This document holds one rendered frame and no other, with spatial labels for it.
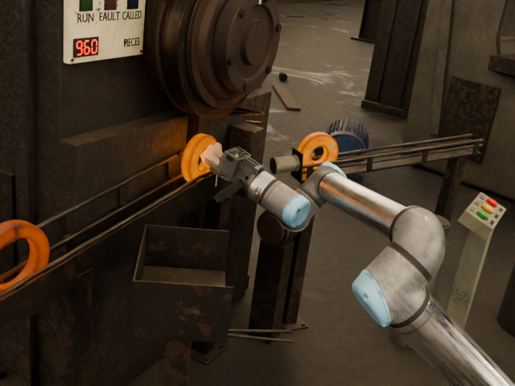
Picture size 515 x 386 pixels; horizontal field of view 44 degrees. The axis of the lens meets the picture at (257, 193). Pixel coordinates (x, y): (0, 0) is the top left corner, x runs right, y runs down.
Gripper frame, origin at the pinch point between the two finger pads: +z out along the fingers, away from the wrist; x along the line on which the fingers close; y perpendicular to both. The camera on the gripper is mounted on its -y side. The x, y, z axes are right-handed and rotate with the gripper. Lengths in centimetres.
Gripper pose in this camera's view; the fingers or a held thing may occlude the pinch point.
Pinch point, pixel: (201, 153)
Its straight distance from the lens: 190.8
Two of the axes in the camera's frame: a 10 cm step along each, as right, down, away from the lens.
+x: -5.1, 2.6, -8.2
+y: 3.6, -8.0, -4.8
